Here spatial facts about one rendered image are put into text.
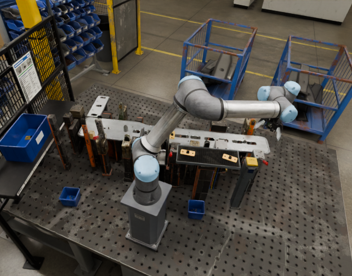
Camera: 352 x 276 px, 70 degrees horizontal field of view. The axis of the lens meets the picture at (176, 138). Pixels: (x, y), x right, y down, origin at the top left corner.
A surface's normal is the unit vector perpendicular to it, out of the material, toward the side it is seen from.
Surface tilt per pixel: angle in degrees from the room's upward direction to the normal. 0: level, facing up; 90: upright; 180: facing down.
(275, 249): 0
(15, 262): 0
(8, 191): 0
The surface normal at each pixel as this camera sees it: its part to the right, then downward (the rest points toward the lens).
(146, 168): 0.10, -0.64
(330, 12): -0.35, 0.61
